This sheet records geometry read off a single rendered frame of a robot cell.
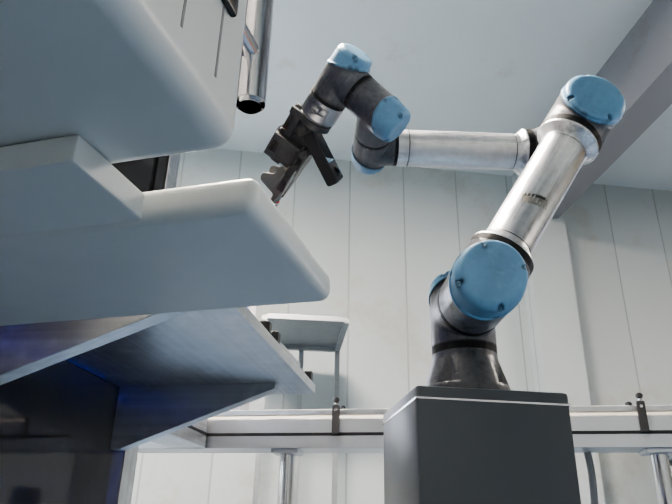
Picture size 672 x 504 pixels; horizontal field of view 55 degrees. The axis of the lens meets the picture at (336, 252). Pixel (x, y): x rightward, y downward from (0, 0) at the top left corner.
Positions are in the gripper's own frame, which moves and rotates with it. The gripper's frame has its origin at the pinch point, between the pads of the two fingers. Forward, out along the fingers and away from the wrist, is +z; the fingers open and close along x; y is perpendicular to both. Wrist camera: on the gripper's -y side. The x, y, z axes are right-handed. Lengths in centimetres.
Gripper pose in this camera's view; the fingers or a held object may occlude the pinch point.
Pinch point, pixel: (278, 198)
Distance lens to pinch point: 139.3
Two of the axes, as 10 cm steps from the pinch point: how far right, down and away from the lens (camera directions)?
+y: -8.1, -5.9, 0.0
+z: -5.1, 7.1, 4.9
